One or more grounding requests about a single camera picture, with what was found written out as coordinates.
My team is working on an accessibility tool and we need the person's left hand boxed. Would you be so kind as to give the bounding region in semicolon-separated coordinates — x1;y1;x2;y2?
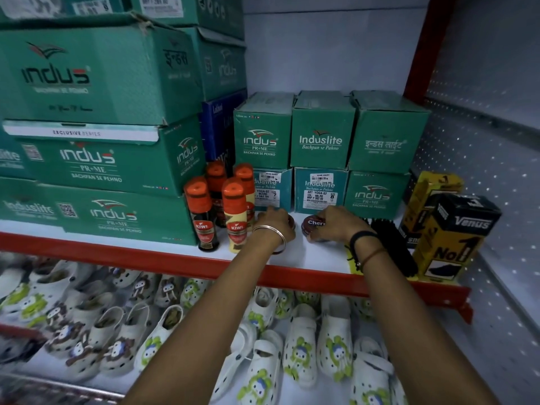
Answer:
255;206;292;235

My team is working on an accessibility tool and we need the person's right hand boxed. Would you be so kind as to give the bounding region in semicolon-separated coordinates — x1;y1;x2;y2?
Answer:
316;205;372;245

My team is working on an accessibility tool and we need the red-lidded polish tin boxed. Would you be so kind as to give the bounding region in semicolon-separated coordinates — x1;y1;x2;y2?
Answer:
301;215;335;244

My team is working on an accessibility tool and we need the person's right forearm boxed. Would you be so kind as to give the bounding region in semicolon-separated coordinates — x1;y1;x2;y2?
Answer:
350;234;500;405

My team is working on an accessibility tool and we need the person's left forearm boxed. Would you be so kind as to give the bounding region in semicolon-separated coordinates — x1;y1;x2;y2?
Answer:
121;227;287;405

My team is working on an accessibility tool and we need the silver bangle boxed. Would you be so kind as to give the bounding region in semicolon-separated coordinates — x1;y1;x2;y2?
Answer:
251;225;288;255

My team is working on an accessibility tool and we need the black wristband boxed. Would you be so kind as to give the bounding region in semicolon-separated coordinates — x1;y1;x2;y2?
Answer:
348;230;380;261

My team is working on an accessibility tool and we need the cream polish bottle orange cap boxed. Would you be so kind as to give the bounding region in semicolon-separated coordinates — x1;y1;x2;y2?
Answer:
221;177;250;255
233;163;256;232

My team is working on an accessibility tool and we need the black polish bottle orange cap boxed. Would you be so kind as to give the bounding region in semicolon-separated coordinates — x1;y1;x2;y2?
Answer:
184;176;220;253
205;160;229;228

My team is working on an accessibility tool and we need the black shoe brush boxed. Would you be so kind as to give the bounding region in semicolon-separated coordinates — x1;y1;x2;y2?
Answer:
370;218;419;278

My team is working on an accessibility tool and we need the stack of small green cartons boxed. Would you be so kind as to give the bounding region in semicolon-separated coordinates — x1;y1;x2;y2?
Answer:
233;90;431;221

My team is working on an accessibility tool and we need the blue shoe box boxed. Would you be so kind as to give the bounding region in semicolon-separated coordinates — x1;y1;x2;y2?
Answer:
200;97;237;174

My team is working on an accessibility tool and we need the yellow and black polish box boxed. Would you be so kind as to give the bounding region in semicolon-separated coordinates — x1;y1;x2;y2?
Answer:
412;193;503;284
398;171;465;250

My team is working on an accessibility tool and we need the red metal shelf rack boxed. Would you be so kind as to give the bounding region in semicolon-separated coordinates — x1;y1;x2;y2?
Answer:
0;0;474;339

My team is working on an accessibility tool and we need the white perforated side panel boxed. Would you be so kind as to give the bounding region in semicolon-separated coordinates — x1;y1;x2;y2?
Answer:
404;0;540;405

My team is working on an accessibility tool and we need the stack of large green shoeboxes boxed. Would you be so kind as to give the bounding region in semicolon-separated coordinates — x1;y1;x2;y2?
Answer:
0;0;248;246

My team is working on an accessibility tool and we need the pile of white printed clogs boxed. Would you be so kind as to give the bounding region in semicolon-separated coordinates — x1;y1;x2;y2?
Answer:
0;252;411;405

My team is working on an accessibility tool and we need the brown thread bracelet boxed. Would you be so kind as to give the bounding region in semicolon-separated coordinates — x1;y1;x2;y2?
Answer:
358;247;387;271

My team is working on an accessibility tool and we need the chrome rail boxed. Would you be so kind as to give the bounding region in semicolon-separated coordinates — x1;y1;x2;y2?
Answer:
0;372;125;402

